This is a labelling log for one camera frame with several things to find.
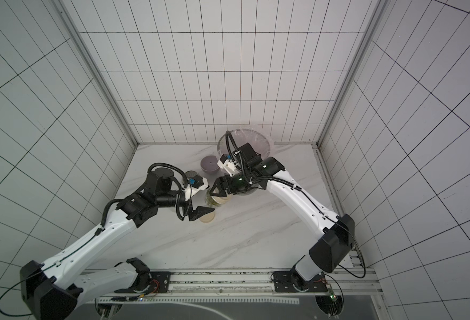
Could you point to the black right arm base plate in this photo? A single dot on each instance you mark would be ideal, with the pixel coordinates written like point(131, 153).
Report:
point(288, 282)

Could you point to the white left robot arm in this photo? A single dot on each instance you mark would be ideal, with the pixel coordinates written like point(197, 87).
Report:
point(54, 288)

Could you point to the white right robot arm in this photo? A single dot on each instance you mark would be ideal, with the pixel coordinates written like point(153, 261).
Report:
point(246, 171)

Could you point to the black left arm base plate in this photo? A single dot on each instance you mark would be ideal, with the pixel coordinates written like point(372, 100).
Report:
point(161, 282)

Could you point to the purple round lid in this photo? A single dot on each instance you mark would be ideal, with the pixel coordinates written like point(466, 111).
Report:
point(209, 165)

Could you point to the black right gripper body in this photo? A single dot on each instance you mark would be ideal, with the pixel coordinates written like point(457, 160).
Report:
point(225, 185)

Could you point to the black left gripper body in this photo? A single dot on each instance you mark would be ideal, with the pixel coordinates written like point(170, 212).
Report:
point(177, 200)

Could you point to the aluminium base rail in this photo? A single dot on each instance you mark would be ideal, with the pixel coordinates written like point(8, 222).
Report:
point(242, 285)

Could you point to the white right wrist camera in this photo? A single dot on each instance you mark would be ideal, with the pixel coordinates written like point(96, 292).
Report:
point(227, 165)

